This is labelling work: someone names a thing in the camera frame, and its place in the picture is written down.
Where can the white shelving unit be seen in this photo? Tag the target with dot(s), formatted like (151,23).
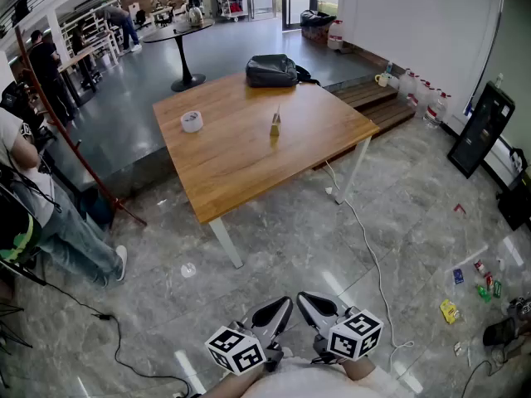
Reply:
(95,27)

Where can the person's white knit sweater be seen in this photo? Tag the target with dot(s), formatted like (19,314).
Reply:
(303,381)

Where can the black glass-door cabinet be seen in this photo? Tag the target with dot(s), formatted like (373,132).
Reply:
(481,131)

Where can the dark grey backpack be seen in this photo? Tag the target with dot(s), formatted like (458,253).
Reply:
(271,71)

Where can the round black pedestal table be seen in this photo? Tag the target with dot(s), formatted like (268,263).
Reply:
(182,52)

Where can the dark wooden steps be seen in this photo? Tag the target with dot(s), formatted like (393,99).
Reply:
(373,100)

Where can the black green equipment pack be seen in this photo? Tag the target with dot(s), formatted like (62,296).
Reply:
(18,230)

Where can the clear packing tape roll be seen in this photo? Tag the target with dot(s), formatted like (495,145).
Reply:
(191,122)

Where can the red angle piece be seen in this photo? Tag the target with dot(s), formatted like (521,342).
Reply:
(459,208)

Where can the red and white can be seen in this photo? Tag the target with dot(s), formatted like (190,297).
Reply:
(480,267)

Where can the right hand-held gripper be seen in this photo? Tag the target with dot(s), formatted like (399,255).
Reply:
(354,338)

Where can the person's right forearm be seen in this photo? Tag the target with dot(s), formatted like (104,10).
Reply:
(359,369)

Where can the yellow packet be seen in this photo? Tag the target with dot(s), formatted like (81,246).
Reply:
(450,311)

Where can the beige printed table card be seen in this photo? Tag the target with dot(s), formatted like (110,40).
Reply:
(275,130)

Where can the patterned cardboard box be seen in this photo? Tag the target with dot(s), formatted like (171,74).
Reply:
(315,33)

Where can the black bag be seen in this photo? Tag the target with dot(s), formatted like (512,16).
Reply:
(317,17)

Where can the person's left forearm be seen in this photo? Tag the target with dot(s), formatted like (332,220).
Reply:
(236,384)

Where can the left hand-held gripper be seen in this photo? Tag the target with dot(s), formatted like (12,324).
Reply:
(236,352)

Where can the wooden high desk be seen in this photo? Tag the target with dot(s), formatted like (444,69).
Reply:
(76,60)

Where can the black mesh pen cup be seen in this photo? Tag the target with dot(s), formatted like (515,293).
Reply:
(500,332)

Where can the small plastic bottle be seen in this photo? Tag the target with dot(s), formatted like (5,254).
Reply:
(389,67)

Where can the black box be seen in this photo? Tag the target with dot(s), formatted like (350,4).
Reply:
(516,205)

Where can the glass kettle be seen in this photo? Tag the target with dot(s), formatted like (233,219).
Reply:
(196,16)

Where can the black tripod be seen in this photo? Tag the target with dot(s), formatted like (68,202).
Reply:
(12,326)

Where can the green packet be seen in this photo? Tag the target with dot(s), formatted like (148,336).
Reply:
(483,293)
(497,288)

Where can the small dark blue packet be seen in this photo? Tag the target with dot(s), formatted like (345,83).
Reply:
(458,276)

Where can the wooden table with white legs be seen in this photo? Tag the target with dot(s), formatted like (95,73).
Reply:
(249,156)

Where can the large clear water jug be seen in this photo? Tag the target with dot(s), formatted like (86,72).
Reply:
(436,112)
(407,84)
(422,95)
(335,35)

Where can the cream mug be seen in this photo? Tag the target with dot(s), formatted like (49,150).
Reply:
(382,80)

